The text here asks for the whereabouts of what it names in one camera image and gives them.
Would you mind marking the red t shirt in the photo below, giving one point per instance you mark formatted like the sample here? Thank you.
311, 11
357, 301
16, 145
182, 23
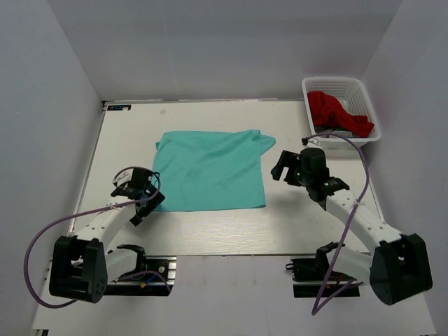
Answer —
327, 111

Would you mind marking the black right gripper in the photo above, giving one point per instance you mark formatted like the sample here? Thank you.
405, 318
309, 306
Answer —
287, 159

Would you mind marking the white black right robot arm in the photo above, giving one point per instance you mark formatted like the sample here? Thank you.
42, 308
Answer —
396, 265

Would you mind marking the teal t shirt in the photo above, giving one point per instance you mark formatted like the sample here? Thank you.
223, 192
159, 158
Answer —
211, 171

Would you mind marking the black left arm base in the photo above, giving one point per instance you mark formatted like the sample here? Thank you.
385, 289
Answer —
156, 279

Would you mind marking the white plastic basket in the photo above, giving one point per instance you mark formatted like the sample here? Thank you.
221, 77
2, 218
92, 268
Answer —
352, 95

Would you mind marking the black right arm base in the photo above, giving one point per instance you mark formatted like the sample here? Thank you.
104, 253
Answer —
307, 280

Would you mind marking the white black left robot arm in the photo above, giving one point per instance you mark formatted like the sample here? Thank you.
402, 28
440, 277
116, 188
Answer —
85, 263

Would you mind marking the dark label sticker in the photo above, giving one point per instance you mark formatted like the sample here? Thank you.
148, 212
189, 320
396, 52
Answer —
122, 107

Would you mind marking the grey t shirt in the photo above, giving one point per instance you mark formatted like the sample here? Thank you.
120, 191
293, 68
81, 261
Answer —
333, 132

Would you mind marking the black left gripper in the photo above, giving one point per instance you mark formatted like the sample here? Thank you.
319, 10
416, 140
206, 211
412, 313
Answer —
152, 204

